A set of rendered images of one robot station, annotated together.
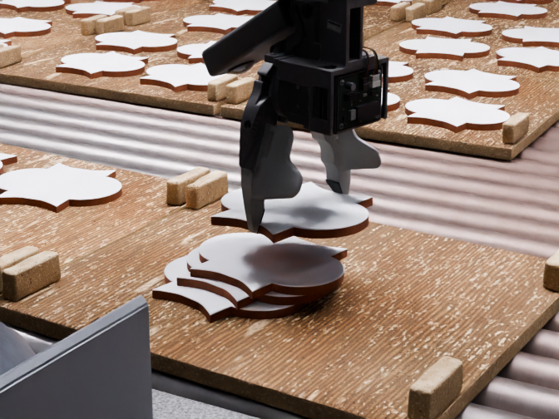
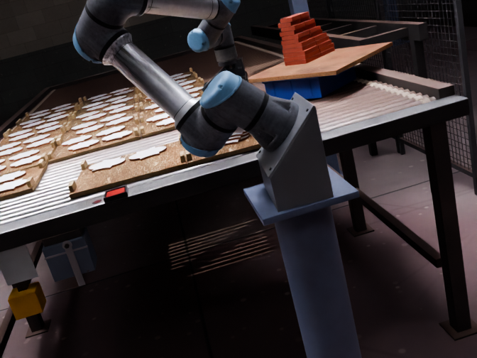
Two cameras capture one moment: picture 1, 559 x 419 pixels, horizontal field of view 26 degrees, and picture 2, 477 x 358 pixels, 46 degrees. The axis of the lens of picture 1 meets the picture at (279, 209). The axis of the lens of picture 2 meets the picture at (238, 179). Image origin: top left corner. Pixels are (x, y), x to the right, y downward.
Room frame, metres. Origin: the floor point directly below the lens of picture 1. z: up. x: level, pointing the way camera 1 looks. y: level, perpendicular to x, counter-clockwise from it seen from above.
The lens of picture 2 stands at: (-0.65, 1.14, 1.45)
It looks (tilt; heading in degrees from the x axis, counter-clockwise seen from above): 19 degrees down; 326
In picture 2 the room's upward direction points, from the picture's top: 14 degrees counter-clockwise
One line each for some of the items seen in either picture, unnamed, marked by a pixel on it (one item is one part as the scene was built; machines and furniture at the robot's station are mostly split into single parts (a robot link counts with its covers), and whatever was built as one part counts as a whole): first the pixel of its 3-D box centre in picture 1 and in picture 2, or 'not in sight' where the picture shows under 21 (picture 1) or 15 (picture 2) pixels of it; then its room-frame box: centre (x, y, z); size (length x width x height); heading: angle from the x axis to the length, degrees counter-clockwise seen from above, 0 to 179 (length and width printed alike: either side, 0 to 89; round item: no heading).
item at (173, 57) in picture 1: (160, 57); (96, 138); (1.84, 0.18, 0.94); 0.41 x 0.35 x 0.04; 61
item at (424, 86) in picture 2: not in sight; (293, 55); (2.27, -1.52, 0.90); 4.04 x 0.06 x 0.10; 152
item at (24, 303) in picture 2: not in sight; (18, 280); (1.17, 0.84, 0.74); 0.09 x 0.08 x 0.24; 62
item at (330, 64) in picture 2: not in sight; (318, 62); (1.22, -0.70, 1.03); 0.50 x 0.50 x 0.02; 11
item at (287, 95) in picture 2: not in sight; (310, 79); (1.22, -0.63, 0.97); 0.31 x 0.31 x 0.10; 11
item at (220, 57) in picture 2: not in sight; (226, 54); (0.97, -0.03, 1.23); 0.08 x 0.08 x 0.05
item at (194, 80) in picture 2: not in sight; (169, 86); (2.59, -0.68, 0.94); 0.41 x 0.35 x 0.04; 62
